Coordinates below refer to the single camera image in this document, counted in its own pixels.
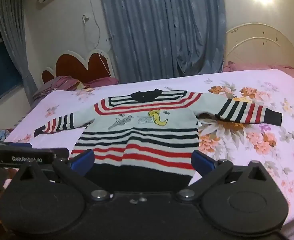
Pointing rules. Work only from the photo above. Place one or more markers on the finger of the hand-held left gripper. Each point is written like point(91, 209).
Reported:
point(14, 145)
point(59, 152)

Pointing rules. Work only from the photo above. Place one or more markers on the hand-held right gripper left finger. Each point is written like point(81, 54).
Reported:
point(83, 160)

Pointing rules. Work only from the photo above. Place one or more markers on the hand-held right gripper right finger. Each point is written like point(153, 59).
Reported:
point(202, 161)

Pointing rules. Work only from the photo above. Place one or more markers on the striped knit sweater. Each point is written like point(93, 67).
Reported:
point(147, 132)

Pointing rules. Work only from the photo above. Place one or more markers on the pile of colourful clothes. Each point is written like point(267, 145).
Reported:
point(1, 134)

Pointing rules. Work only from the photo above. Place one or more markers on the striped bed cover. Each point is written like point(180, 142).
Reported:
point(19, 122)

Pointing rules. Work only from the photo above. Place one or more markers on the pink floral bed sheet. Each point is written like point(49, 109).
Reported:
point(236, 155)

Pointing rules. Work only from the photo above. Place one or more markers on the magenta pillow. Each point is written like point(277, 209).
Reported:
point(102, 81)

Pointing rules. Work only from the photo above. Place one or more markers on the red scalloped headboard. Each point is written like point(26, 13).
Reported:
point(72, 66)

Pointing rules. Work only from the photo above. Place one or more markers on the pink pillow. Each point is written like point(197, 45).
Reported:
point(241, 67)

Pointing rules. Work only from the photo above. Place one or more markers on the narrow blue-grey curtain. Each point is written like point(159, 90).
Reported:
point(14, 42)

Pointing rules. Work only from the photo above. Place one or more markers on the cream arched headboard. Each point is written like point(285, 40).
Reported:
point(261, 45)

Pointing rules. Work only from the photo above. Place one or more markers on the wide blue-grey curtain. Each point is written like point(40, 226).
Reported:
point(162, 30)

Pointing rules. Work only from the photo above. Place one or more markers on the white wall socket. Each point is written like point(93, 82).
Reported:
point(86, 20)

